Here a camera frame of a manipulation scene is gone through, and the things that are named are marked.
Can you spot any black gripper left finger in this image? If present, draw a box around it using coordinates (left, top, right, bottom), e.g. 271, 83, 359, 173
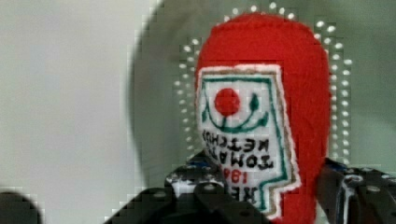
104, 152, 272, 224

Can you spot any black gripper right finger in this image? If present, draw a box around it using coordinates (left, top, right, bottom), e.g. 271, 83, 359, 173
317, 159, 396, 224

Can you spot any red plush ketchup bottle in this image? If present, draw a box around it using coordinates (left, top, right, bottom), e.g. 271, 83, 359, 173
195, 13, 330, 224

